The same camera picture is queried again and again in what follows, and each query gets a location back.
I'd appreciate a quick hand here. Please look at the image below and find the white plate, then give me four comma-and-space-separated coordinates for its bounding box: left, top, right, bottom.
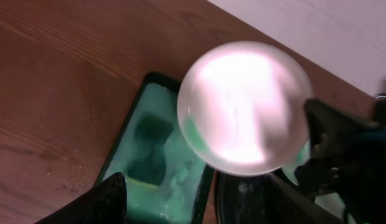
177, 41, 313, 176

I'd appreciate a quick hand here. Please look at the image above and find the black rectangular soap tray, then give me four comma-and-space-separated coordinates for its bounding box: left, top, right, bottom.
95, 72, 214, 223

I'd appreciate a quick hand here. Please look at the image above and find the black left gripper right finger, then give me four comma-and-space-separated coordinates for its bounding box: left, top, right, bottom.
264, 174, 342, 224

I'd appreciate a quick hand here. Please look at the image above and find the round black tray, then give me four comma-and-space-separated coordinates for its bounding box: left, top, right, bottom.
215, 173, 297, 224

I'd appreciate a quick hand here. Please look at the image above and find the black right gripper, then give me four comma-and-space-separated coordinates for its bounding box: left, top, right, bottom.
294, 93, 386, 223

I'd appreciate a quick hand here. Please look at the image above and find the dark green sponge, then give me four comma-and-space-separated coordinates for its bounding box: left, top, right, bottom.
127, 113, 174, 186

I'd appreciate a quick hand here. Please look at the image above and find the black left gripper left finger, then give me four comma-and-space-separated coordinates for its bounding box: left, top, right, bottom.
36, 172, 127, 224

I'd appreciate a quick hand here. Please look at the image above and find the mint green plate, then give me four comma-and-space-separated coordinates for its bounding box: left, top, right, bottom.
282, 140, 357, 224

